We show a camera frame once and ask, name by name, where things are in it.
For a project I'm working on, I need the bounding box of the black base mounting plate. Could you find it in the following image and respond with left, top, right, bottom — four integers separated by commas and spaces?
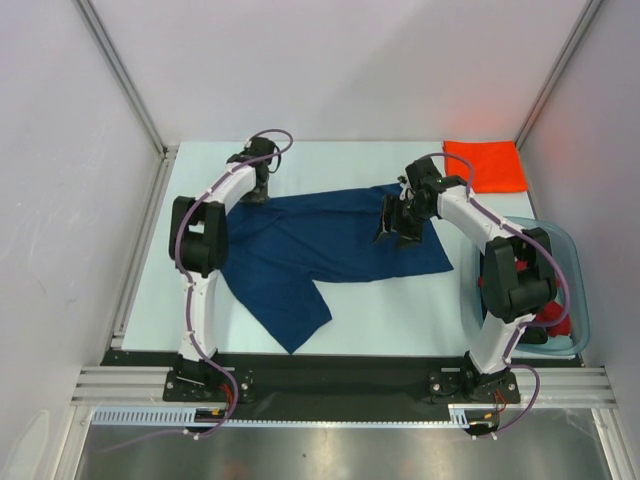
99, 349, 586, 424

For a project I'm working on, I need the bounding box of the clear blue plastic bin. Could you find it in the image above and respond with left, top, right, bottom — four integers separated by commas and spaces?
461, 216, 590, 357

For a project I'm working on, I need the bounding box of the white slotted cable duct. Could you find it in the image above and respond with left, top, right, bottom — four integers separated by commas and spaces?
92, 406, 495, 429

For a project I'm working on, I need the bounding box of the aluminium rail front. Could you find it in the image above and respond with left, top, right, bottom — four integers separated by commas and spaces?
71, 366, 617, 409

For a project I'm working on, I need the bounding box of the purple cable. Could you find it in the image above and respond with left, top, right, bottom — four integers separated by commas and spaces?
424, 152, 574, 441
94, 128, 294, 454

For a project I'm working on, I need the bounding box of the folded orange t shirt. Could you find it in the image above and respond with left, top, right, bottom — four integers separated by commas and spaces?
443, 140, 528, 194

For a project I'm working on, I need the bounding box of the black t shirt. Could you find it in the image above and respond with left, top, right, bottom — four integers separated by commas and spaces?
519, 327, 549, 345

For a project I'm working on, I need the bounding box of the right aluminium corner post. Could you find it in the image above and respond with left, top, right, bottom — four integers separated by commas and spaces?
514, 0, 606, 151

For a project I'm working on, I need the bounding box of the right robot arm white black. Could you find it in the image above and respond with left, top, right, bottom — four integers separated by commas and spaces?
374, 155, 566, 403

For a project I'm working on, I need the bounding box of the blue t shirt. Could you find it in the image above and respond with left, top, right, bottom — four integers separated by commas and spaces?
222, 184, 453, 354

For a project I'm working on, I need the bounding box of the aluminium corner post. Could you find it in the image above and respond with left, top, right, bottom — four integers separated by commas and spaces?
514, 0, 606, 151
72, 0, 169, 156

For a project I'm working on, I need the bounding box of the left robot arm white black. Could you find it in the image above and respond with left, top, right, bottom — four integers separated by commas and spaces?
163, 133, 282, 402

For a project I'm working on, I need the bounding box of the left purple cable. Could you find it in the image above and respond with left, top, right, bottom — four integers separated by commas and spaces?
94, 128, 294, 454

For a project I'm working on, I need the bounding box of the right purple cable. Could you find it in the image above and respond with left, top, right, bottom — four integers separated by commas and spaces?
424, 152, 574, 441

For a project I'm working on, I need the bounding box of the red t shirt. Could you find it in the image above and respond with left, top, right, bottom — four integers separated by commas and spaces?
477, 255, 571, 340

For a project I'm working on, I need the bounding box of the left aluminium corner post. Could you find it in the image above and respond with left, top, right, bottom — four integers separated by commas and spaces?
72, 0, 169, 156

